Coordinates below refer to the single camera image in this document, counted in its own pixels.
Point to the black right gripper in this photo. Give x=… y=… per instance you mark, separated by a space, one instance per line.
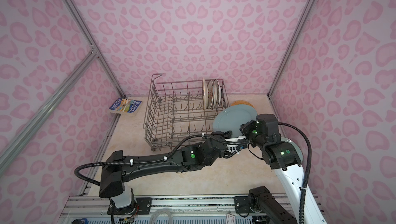
x=245 y=127

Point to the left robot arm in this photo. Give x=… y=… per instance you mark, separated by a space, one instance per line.
x=191 y=154

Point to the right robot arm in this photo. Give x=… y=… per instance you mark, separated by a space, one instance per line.
x=291 y=168

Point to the cat and stars plate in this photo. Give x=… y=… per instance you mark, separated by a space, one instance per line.
x=205 y=94

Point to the orange woven round tray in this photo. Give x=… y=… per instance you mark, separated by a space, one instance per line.
x=241 y=102

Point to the grey wire dish rack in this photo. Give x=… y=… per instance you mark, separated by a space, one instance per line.
x=175 y=111

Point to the cream floral plate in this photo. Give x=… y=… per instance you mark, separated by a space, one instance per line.
x=217 y=88

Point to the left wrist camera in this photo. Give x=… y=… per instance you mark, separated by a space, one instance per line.
x=235 y=145

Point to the white plate orange sunburst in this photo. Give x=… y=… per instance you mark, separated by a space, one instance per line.
x=211 y=94

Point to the colourful book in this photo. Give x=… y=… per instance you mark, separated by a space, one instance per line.
x=125 y=106

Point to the grey-blue plate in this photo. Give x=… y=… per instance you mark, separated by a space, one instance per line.
x=232 y=118

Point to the grey metal frame post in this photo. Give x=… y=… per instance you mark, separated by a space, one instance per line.
x=83 y=27

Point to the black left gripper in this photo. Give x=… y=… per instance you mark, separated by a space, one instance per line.
x=224 y=135

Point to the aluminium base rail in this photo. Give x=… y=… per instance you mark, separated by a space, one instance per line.
x=177 y=209

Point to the pale green plate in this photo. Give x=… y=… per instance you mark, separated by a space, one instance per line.
x=297 y=148

